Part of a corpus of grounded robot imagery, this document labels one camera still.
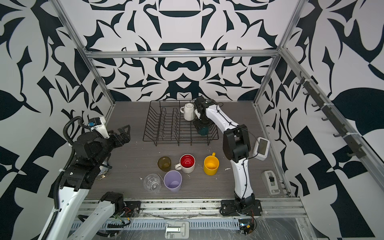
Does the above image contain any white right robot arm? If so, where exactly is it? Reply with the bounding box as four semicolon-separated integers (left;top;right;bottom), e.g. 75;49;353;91
193;97;258;216

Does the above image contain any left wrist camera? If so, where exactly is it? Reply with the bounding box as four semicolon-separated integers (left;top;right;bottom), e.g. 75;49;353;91
88;117;110;139

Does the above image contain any white cable duct strip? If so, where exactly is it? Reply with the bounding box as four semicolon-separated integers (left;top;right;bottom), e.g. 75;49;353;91
71;218;241;231

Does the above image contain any silver latch bracket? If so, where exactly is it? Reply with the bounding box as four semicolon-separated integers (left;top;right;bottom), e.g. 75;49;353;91
165;221;190;240

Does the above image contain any round grey alarm clock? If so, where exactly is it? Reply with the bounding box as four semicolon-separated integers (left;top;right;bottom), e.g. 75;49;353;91
97;164;112;180

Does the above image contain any yellow mug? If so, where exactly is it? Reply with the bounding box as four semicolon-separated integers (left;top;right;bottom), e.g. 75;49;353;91
204;153;220;176

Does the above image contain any white digital thermometer display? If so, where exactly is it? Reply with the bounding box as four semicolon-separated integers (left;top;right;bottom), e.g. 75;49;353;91
253;137;270;161

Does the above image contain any clear glass cup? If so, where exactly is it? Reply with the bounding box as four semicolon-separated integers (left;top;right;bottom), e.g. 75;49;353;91
143;174;162;194

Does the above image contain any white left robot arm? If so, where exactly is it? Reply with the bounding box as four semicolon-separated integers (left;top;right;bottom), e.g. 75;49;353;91
39;125;131;240

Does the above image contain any cream mug dark green outside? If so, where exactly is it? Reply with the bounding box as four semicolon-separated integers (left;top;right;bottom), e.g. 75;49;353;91
194;120;209;136

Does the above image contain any white faceted mug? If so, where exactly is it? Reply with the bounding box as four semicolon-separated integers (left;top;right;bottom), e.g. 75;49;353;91
180;103;195;122

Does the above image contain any black wire dish rack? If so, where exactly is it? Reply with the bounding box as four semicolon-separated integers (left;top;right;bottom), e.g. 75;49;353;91
143;101;219;146

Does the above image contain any lilac plastic cup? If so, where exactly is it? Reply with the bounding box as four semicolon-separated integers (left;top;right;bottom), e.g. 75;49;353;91
164;170;183;193

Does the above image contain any grey wall hook rail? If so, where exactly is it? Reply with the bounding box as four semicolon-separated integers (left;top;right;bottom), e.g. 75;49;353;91
297;72;371;159

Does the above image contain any white mug red inside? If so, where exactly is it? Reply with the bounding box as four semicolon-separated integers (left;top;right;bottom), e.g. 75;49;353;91
175;154;196;174

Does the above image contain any white wall switch box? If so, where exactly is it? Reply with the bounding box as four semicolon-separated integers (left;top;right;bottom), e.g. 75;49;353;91
262;170;281;196

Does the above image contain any olive green glass cup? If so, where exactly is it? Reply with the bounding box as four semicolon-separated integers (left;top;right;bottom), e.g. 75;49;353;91
157;157;172;172

